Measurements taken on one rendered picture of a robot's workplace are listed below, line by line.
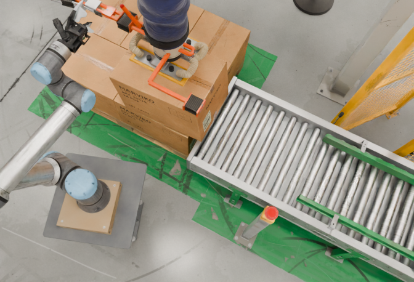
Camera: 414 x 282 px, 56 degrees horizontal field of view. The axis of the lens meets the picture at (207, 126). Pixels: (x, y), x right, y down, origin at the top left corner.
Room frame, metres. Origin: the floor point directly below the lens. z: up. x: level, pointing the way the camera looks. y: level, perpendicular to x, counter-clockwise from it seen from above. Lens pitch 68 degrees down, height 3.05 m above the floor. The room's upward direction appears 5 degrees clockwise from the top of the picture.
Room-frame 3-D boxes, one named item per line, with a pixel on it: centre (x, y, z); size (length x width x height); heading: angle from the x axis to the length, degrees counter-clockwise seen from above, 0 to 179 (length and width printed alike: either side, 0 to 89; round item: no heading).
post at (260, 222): (0.35, -0.37, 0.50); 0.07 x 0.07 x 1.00; 67
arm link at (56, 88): (0.75, 0.66, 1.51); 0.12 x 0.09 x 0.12; 61
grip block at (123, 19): (1.26, 0.47, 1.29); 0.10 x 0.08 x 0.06; 157
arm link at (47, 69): (0.76, 0.67, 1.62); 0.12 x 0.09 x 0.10; 157
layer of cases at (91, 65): (1.58, 0.48, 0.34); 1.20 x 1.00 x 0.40; 67
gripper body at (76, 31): (0.91, 0.60, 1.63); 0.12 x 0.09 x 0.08; 157
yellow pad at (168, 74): (1.07, 0.28, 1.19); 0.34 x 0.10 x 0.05; 67
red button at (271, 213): (0.35, -0.37, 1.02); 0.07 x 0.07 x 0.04
